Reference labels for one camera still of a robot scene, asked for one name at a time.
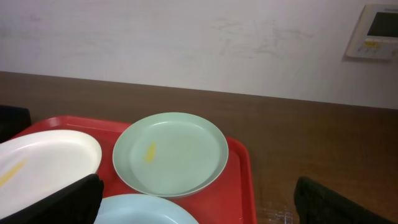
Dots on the white wall control panel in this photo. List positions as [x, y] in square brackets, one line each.
[375, 35]

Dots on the red plastic tray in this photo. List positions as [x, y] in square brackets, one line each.
[229, 199]

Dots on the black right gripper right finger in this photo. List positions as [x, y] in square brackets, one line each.
[316, 204]

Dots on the light blue plate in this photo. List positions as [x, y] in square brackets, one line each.
[141, 208]

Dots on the green plate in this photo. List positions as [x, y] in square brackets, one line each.
[170, 155]

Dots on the black plastic tray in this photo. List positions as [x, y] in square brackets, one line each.
[13, 121]

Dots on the white plate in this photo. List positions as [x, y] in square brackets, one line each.
[37, 165]

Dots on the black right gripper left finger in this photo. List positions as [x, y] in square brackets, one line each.
[77, 203]

